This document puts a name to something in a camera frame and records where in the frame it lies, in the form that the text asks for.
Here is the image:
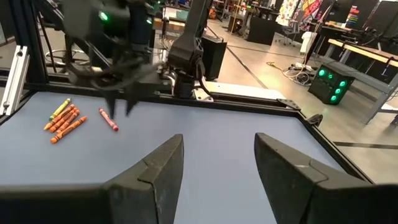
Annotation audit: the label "grey workbench wooden top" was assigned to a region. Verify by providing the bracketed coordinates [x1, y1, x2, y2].
[323, 37, 398, 125]

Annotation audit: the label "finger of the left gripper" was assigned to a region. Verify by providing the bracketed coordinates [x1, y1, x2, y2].
[102, 90, 118, 121]
[123, 82, 142, 118]

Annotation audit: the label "grey office chair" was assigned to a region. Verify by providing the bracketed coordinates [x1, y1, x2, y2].
[281, 18, 301, 47]

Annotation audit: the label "black control box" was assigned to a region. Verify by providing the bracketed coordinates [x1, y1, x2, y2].
[201, 35, 228, 82]

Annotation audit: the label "colourful patterned cloth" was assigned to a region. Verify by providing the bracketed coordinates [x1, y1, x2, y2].
[275, 0, 326, 27]

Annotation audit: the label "white floor cables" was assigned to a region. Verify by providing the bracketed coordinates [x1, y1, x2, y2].
[266, 60, 313, 87]

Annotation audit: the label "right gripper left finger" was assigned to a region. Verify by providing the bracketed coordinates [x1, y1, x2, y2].
[0, 133, 185, 224]

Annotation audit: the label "black post clamp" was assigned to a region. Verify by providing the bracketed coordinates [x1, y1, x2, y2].
[306, 113, 324, 128]

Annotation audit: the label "blue-grey table mat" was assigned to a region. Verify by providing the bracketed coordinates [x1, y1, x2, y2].
[0, 91, 346, 224]

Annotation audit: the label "silver metal bracket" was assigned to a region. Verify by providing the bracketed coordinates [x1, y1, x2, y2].
[0, 45, 31, 117]

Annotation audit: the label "orange crayon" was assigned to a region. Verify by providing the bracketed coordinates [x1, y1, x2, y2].
[57, 110, 81, 134]
[50, 116, 88, 145]
[43, 104, 76, 131]
[49, 107, 80, 134]

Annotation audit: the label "black aluminium table frame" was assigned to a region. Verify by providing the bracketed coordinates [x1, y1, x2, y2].
[0, 0, 376, 184]

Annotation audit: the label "black box green lights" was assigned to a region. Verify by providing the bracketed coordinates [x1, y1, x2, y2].
[307, 63, 356, 106]

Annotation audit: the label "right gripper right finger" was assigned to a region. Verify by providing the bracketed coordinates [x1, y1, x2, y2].
[254, 132, 398, 224]

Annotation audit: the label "black cabinet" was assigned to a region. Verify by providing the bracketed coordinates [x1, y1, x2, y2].
[246, 15, 279, 47]

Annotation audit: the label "pink crayon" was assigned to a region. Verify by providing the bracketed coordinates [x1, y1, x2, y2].
[98, 107, 119, 133]

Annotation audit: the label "yellow-green crayon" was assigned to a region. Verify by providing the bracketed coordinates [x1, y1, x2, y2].
[48, 98, 72, 122]

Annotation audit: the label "white bin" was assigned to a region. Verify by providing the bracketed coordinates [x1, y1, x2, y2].
[299, 30, 318, 56]

